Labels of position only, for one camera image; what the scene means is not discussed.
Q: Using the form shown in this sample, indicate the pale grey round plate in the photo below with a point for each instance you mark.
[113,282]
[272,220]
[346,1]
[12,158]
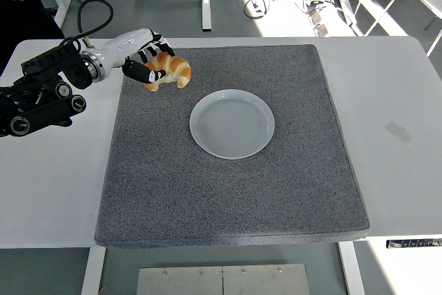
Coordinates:
[232,125]

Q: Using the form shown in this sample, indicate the croissant bread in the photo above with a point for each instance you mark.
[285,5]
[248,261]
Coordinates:
[177,70]

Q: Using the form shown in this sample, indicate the white table leg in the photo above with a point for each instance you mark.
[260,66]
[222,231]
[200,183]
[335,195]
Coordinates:
[351,271]
[92,271]

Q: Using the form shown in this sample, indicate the grey metal plate with screws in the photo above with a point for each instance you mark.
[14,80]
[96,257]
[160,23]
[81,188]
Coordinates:
[221,281]

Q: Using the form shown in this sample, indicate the person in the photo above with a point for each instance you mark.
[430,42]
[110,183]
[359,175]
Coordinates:
[24,18]

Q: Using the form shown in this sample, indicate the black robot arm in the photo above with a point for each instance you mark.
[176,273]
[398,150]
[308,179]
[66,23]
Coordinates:
[45,112]

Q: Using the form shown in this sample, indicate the table height control panel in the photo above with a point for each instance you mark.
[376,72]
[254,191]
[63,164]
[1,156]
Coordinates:
[414,243]

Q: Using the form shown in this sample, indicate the clear tape piece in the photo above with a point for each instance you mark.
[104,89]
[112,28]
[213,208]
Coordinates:
[398,133]

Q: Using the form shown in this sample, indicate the grey speckled mat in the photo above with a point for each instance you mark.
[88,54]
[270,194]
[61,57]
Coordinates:
[224,198]

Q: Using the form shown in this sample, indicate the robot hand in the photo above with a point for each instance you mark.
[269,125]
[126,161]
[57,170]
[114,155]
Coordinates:
[124,46]

